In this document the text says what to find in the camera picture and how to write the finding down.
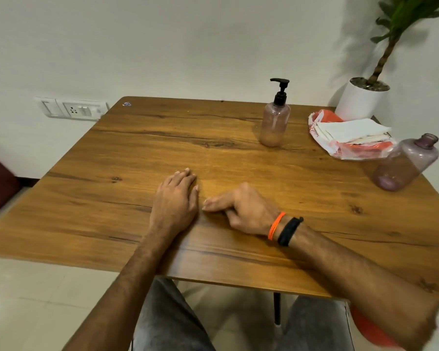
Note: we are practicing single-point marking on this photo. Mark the white plant pot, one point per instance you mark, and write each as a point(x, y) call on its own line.
point(358, 102)

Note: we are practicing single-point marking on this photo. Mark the person's right hand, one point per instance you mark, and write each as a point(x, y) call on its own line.
point(252, 211)

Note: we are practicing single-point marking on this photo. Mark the folded white cloth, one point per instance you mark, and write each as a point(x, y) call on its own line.
point(351, 129)

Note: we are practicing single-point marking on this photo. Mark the pink pump dispenser bottle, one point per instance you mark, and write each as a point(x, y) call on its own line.
point(274, 124)

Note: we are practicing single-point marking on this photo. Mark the open purple plastic bottle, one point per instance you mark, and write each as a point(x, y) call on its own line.
point(402, 164)

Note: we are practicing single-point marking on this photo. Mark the black table leg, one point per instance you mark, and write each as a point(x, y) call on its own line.
point(277, 310)

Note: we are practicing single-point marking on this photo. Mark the red and white plastic bag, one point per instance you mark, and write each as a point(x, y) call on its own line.
point(351, 152)

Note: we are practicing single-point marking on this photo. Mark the person's left thumb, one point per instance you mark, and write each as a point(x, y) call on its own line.
point(195, 199)

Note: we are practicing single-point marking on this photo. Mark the grey trousers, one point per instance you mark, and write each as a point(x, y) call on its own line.
point(168, 325)

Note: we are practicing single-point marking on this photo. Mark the person's left forearm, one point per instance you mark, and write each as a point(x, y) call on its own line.
point(128, 288)

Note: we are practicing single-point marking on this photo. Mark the orange chair seat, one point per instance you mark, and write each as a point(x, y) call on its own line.
point(373, 330)

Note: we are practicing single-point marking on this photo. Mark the person's left hand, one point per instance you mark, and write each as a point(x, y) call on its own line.
point(173, 206)

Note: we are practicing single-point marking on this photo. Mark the person's left middle finger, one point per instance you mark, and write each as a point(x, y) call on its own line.
point(183, 175)

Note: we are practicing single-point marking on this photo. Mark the person's right forearm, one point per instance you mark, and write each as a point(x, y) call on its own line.
point(362, 281)

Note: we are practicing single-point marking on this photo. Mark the green potted plant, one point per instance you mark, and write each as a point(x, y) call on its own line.
point(387, 54)

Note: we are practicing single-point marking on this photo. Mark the white wall switch socket panel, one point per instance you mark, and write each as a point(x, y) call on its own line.
point(78, 110)

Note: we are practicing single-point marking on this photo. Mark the person's left little finger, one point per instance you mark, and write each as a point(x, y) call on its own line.
point(164, 183)

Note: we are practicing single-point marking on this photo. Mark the orange wristband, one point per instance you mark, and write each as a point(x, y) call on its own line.
point(275, 227)

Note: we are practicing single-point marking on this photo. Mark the black wristband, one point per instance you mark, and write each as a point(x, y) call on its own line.
point(288, 232)

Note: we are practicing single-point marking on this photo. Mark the person's right thumb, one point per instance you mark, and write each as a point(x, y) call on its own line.
point(219, 202)

